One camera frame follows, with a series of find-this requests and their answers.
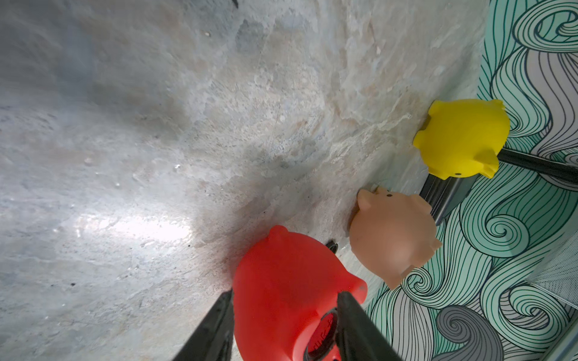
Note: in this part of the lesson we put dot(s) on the red piggy bank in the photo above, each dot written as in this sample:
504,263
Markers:
285,292

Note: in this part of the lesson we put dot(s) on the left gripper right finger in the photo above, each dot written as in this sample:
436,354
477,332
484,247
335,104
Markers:
358,339

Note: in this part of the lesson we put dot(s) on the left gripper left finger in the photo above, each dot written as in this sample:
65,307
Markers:
212,340

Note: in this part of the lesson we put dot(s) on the black plug near yellow pig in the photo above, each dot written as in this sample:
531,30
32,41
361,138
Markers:
332,245

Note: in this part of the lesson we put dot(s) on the black square plate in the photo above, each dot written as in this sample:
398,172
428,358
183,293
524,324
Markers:
445,195

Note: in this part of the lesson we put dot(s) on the yellow piggy bank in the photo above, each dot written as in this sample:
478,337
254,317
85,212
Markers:
463,138

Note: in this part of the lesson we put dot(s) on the peach piggy bank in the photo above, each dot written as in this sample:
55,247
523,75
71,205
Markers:
392,234

